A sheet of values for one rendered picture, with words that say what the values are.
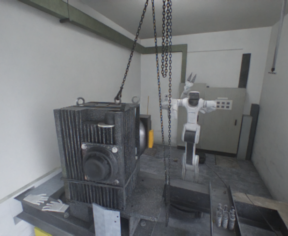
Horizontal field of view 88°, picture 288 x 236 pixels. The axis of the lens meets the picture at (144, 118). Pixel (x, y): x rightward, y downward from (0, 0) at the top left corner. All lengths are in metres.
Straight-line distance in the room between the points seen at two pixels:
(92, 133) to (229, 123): 3.39
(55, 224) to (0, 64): 1.56
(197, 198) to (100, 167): 1.31
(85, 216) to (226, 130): 3.36
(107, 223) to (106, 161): 0.36
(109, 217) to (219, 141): 3.40
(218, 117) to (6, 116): 3.69
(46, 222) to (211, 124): 3.47
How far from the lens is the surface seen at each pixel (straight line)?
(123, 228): 1.48
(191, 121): 2.06
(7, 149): 1.96
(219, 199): 1.85
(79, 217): 1.62
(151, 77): 4.30
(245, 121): 4.04
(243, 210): 2.08
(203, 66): 4.09
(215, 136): 4.06
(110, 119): 0.97
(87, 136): 1.11
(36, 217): 2.18
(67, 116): 1.15
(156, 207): 1.29
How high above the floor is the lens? 1.79
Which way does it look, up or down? 13 degrees down
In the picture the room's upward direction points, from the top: straight up
